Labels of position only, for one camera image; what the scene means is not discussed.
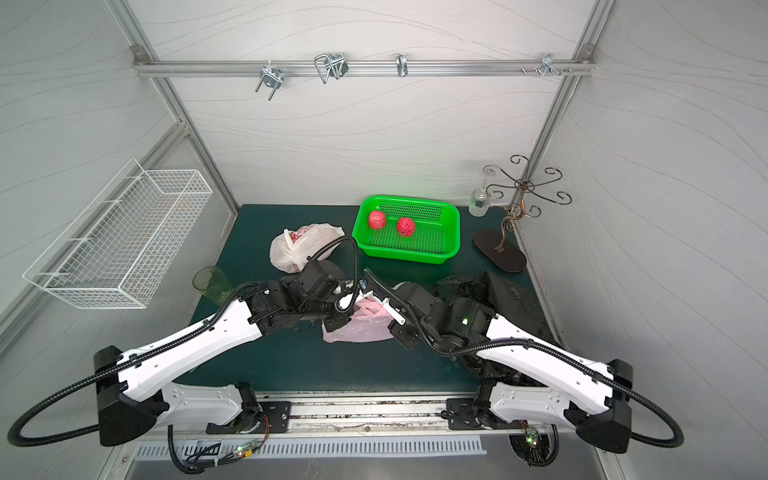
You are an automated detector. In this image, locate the green plastic basket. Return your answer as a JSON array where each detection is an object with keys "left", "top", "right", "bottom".
[{"left": 353, "top": 195, "right": 461, "bottom": 265}]

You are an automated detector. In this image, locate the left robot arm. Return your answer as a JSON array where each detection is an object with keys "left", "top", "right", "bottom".
[{"left": 7, "top": 235, "right": 360, "bottom": 448}]

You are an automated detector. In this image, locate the white wire basket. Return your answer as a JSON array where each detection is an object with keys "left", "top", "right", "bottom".
[{"left": 22, "top": 159, "right": 212, "bottom": 310}]

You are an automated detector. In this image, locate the metal crossbar rail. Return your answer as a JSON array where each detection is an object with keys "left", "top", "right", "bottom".
[{"left": 135, "top": 57, "right": 596, "bottom": 78}]

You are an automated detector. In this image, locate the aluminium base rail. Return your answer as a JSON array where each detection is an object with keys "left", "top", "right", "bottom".
[{"left": 161, "top": 391, "right": 613, "bottom": 436}]

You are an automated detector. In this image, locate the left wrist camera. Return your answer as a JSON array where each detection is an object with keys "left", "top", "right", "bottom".
[{"left": 335, "top": 290, "right": 359, "bottom": 314}]

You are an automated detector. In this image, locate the metal hook stand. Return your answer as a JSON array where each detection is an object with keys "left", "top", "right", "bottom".
[{"left": 473, "top": 164, "right": 573, "bottom": 273}]

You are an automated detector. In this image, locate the white plastic bag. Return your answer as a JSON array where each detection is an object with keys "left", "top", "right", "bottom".
[{"left": 269, "top": 223, "right": 345, "bottom": 274}]

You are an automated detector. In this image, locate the pink plastic bag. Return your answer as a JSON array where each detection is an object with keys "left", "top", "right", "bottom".
[{"left": 322, "top": 292, "right": 395, "bottom": 343}]

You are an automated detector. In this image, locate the black plastic bag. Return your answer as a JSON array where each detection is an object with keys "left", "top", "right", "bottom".
[{"left": 432, "top": 271, "right": 559, "bottom": 387}]

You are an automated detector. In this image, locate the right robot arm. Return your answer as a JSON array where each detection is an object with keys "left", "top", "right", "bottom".
[{"left": 365, "top": 270, "right": 685, "bottom": 454}]

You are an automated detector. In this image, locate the white vent strip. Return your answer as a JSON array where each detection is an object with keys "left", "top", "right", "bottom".
[{"left": 133, "top": 435, "right": 487, "bottom": 461}]

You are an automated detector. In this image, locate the clear glass bottle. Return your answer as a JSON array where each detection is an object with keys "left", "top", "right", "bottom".
[{"left": 468, "top": 179, "right": 491, "bottom": 218}]

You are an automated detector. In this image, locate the metal clamp hook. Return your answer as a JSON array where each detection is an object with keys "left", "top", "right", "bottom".
[
  {"left": 313, "top": 53, "right": 349, "bottom": 84},
  {"left": 520, "top": 53, "right": 563, "bottom": 77},
  {"left": 255, "top": 64, "right": 284, "bottom": 101},
  {"left": 395, "top": 53, "right": 408, "bottom": 78}
]

